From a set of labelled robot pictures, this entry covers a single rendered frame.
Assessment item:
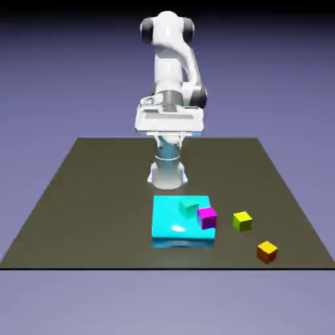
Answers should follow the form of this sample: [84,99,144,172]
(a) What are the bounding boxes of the small yellow cube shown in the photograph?
[232,211,254,233]

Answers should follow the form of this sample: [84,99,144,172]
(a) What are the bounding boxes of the small magenta cube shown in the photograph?
[196,206,219,230]

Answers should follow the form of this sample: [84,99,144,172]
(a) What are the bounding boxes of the large cyan box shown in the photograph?
[151,195,217,249]

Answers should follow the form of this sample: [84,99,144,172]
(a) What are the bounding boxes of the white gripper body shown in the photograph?
[135,103,205,138]

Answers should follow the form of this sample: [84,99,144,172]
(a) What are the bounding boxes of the small teal cube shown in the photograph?
[179,200,200,219]

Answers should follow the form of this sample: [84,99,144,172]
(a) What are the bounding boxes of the small orange cube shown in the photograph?
[256,240,279,264]

